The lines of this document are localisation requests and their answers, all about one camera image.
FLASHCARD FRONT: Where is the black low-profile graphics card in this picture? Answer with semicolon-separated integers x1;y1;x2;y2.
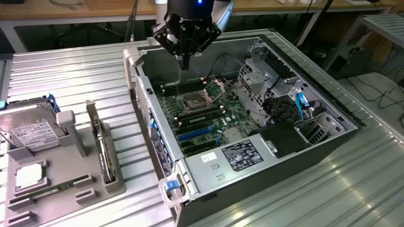
85;99;119;184

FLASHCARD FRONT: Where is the silver chipset heatsink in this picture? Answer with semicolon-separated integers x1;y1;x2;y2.
226;129;250;143

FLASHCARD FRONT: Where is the black looped wire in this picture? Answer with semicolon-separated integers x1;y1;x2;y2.
213;52;245;79

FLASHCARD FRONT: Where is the wooden desk grey frame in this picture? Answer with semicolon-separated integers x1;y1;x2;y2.
233;0;395;17
0;0;159;54

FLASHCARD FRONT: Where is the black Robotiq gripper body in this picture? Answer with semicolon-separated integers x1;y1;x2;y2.
166;0;217;33

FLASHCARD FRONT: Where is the green RAM stick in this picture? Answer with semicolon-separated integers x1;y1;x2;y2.
29;174;90;197
181;111;226;125

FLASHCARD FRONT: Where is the hard disk with blue carrier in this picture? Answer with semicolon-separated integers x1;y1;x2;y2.
0;94;70;152

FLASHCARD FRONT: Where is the black plastic shroud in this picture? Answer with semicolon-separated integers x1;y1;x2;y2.
249;122;313;159

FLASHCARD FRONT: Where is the thin metal locking lever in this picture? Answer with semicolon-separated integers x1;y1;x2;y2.
174;77;183;98

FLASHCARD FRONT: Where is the silver metal drive cage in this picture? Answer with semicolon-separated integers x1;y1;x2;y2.
237;56;306;123

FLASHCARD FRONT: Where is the blue flat wire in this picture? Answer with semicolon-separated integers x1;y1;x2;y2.
295;92;310;122

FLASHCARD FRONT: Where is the silver CPU chip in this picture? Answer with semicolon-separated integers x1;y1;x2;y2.
15;164;46;187

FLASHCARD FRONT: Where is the blue expansion slot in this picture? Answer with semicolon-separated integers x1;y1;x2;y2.
177;126;213;140

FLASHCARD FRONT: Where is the metal socket cover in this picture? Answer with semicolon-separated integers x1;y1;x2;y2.
203;79;234;97

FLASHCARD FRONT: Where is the dark disk wire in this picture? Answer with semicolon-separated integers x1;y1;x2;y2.
0;129;18;149

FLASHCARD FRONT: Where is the grey metal slat table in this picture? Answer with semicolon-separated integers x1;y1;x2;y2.
325;14;404;71

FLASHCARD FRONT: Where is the open black PC case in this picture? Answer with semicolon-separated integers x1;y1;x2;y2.
122;33;369;227

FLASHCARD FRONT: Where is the silver disk bay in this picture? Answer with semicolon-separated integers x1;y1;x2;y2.
294;111;359;145

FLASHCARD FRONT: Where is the grey hanging cable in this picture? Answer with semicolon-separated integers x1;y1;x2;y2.
126;0;141;43

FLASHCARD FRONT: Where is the green motherboard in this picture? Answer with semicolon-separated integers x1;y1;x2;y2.
157;77;263;158

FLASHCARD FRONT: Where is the grey plastic parts rack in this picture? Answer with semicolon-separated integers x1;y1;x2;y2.
5;110;127;227

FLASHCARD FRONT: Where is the black expansion slot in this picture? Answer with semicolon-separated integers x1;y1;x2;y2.
185;143;223;155
182;138;219;149

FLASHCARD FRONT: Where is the dark equipment box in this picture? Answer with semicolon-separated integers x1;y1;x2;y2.
329;44;374;79

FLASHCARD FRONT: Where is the black wire bundle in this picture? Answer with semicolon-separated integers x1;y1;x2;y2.
262;96;301;125

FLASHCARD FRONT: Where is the silver power supply unit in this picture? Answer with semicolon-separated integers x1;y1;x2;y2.
185;138;279;193

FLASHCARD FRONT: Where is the CPU socket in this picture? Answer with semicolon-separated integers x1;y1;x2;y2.
179;93;213;112

